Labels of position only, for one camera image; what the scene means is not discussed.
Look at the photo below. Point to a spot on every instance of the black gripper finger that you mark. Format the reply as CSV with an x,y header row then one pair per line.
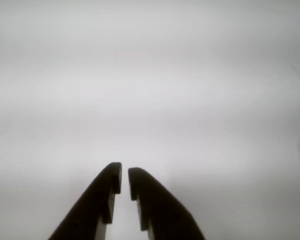
x,y
160,205
95,200

